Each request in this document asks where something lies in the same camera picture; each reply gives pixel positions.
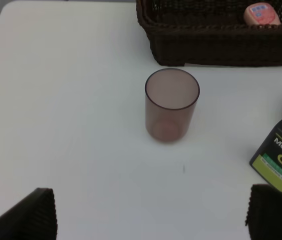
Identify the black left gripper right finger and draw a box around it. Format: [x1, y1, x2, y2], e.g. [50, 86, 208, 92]
[245, 184, 282, 240]

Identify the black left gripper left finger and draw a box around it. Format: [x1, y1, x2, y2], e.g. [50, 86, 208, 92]
[0, 188, 58, 240]

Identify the translucent pink plastic cup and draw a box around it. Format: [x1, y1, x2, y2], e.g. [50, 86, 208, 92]
[144, 68, 201, 143]

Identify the dark brown wicker basket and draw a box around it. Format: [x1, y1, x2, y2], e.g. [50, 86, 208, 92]
[136, 0, 282, 67]

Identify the pink bottle white cap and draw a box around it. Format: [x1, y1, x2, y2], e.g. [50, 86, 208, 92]
[243, 2, 282, 26]

